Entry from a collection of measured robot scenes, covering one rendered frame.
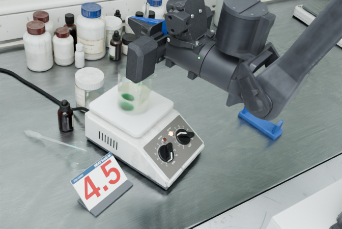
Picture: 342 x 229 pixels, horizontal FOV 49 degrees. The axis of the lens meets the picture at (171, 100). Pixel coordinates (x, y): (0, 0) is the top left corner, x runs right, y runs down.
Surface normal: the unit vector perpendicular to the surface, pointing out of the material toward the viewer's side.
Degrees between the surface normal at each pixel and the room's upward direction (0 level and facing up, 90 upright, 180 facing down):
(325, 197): 2
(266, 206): 0
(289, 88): 63
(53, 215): 0
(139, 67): 91
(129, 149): 90
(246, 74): 91
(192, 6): 69
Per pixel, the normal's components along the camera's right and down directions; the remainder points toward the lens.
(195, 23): 0.78, 0.16
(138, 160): -0.56, 0.47
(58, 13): 0.52, 0.60
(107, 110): 0.13, -0.76
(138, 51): 0.05, 0.18
